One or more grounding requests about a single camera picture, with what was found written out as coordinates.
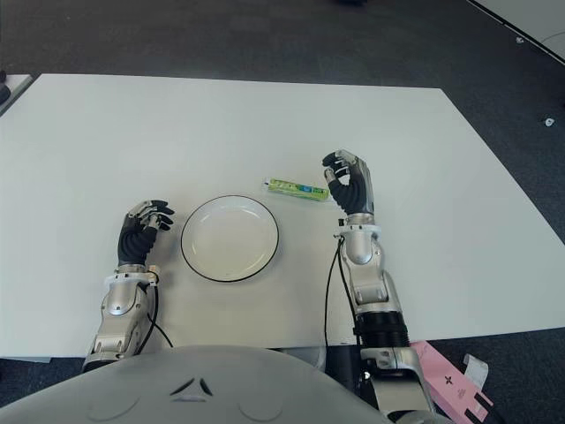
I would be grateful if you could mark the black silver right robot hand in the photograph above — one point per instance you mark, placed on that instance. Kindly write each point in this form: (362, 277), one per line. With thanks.
(355, 194)

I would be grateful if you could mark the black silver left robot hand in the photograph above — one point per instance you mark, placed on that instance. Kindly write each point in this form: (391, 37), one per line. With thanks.
(132, 245)

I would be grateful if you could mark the green toothpaste tube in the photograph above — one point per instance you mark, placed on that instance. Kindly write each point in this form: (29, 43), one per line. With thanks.
(291, 187)

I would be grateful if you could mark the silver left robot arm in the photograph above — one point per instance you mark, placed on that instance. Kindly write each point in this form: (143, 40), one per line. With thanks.
(117, 300)

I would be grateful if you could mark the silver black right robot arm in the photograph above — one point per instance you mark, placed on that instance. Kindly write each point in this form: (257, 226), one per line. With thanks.
(362, 247)

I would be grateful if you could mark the white plate with black rim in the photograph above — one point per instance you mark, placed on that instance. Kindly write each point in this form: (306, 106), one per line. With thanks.
(229, 238)

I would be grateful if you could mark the grey robot torso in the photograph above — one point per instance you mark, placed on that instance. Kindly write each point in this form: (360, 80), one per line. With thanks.
(198, 388)

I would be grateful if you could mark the white bucket under table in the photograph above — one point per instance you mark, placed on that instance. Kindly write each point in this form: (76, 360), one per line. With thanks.
(315, 353)

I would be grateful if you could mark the white side table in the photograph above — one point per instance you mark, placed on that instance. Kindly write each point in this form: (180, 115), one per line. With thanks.
(15, 86)

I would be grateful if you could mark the pink cardboard box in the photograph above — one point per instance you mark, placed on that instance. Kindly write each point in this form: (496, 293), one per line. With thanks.
(441, 375)

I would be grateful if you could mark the black object on side table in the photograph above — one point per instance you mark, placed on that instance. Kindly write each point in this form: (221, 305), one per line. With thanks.
(3, 90)

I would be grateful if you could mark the white paper slip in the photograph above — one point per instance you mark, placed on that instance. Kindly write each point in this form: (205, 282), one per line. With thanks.
(476, 364)

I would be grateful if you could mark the white neighbouring table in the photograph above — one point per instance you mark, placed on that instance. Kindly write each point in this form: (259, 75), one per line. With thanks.
(538, 17)

